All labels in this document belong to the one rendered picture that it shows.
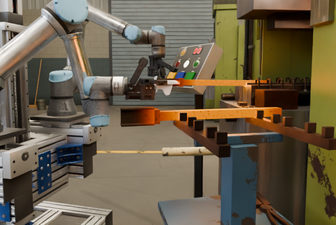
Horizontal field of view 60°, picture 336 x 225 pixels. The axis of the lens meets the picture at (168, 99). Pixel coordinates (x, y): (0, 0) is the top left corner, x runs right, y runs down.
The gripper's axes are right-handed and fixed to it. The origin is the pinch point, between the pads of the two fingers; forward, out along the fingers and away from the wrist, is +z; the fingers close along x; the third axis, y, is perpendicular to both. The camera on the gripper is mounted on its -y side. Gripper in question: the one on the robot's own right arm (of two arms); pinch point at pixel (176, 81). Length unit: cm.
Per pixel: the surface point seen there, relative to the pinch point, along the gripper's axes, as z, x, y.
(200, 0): 155, -789, -227
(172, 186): 13, -143, 100
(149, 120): -11.1, 42.6, 8.6
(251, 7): 27.3, 6.0, -27.7
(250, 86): 27.6, 6.9, 1.4
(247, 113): 15.0, 39.3, 7.3
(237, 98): 27.7, -8.2, 7.3
